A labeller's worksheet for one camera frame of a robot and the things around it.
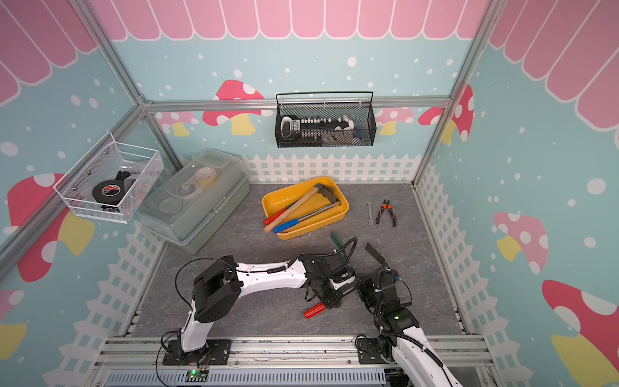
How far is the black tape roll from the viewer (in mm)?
692

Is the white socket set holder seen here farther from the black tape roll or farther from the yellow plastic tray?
the black tape roll

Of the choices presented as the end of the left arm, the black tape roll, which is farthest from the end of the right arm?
the black tape roll

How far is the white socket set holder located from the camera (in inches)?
35.0

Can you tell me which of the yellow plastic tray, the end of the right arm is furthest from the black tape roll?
the end of the right arm

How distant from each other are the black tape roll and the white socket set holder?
535mm

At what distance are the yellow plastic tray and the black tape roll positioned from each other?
1.59 ft

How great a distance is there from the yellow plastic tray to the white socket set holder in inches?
11.8

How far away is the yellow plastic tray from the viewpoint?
39.0 inches
